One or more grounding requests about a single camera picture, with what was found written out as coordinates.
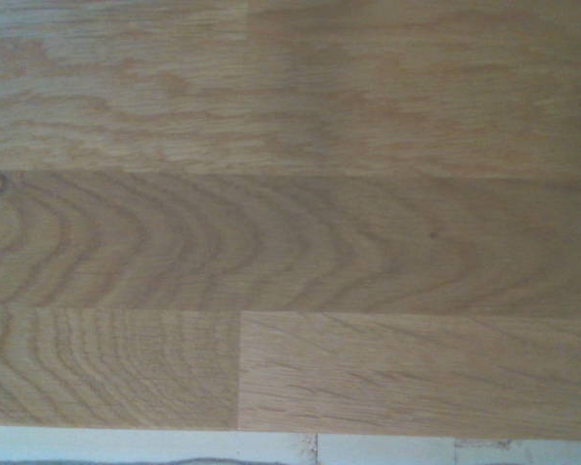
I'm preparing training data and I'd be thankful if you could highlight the thin grey cable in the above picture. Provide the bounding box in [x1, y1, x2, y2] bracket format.
[0, 455, 317, 465]

